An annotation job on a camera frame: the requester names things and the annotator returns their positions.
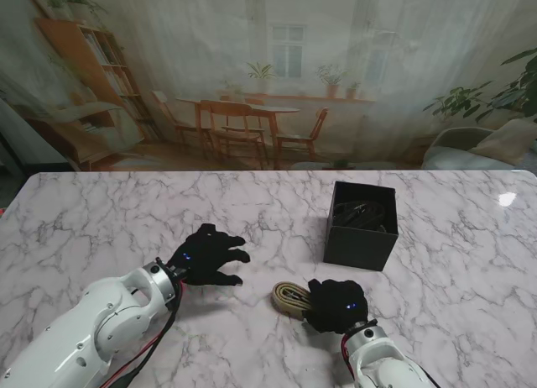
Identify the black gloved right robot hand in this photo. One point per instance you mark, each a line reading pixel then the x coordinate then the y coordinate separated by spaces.
pixel 340 306

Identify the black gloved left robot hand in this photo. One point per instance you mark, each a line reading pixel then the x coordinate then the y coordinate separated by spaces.
pixel 210 255

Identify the beige braided belt silver buckle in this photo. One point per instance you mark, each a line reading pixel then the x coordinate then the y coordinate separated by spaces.
pixel 291 300

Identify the black woven belt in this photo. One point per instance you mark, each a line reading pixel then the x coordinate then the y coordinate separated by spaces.
pixel 365 213

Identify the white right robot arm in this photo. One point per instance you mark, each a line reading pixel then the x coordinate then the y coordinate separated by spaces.
pixel 386 358

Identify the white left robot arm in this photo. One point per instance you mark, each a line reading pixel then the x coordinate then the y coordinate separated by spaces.
pixel 92 329

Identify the black square storage box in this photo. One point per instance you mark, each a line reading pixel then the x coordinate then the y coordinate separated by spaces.
pixel 361 245

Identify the printed room scene backdrop curtain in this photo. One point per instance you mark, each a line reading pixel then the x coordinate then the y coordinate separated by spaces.
pixel 268 27

